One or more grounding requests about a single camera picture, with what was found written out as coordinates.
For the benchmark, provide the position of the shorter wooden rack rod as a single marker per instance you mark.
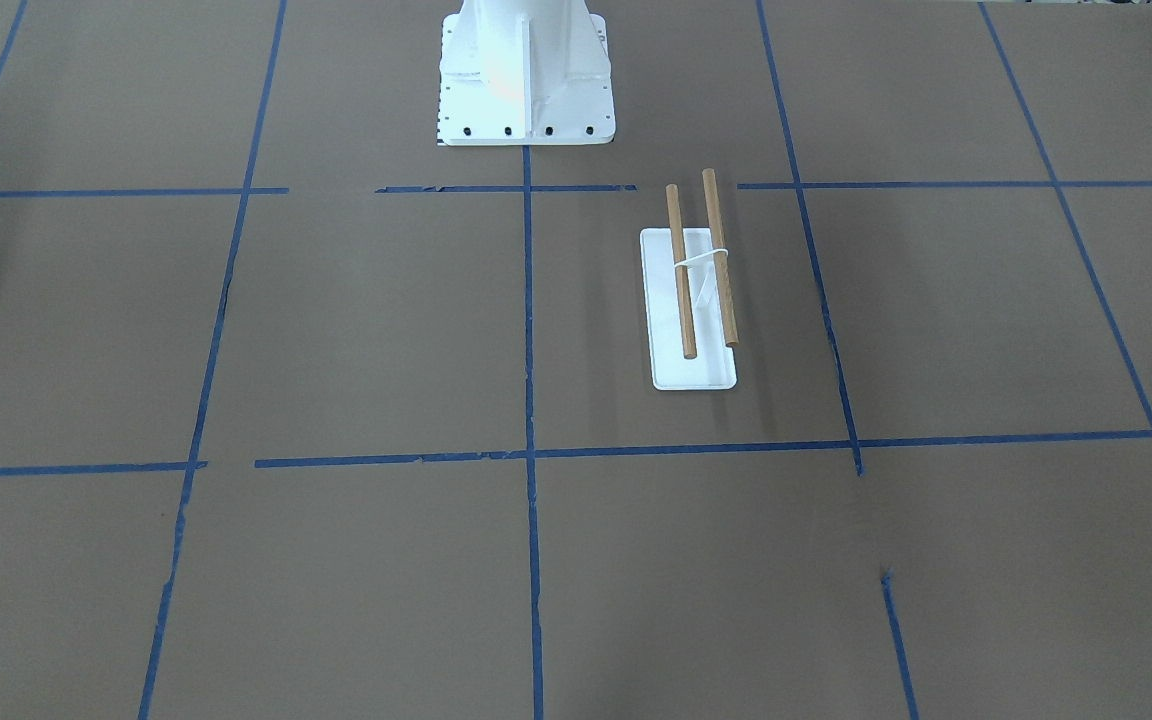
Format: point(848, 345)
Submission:
point(681, 272)

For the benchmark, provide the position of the white towel rack base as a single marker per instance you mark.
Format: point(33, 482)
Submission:
point(715, 367)

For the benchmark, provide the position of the taller wooden rack rod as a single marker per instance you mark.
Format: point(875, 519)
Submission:
point(721, 258)

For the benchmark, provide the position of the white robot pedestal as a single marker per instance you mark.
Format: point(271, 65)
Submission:
point(525, 73)

